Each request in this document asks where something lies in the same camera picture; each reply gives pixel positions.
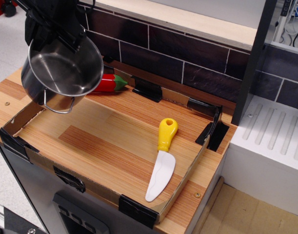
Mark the yellow white toy knife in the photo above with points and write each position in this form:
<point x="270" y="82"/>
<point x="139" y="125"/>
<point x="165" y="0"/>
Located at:
<point x="165" y="161"/>

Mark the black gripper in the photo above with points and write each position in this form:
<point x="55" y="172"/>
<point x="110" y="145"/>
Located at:
<point x="50" y="20"/>

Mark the red toy chili pepper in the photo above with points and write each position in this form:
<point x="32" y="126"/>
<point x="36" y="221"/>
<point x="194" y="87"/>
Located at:
<point x="110" y="83"/>

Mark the cardboard fence with black tape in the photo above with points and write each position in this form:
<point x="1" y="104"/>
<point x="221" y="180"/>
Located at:
<point x="93" y="165"/>

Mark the white ribbed sink drainer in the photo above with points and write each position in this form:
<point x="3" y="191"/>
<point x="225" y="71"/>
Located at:
<point x="269" y="129"/>

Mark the black vertical post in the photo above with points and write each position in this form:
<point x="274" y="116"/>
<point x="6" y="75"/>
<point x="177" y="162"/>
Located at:
<point x="264" y="37"/>

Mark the stainless steel pot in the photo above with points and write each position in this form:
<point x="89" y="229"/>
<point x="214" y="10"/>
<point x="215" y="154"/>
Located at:
<point x="58" y="79"/>

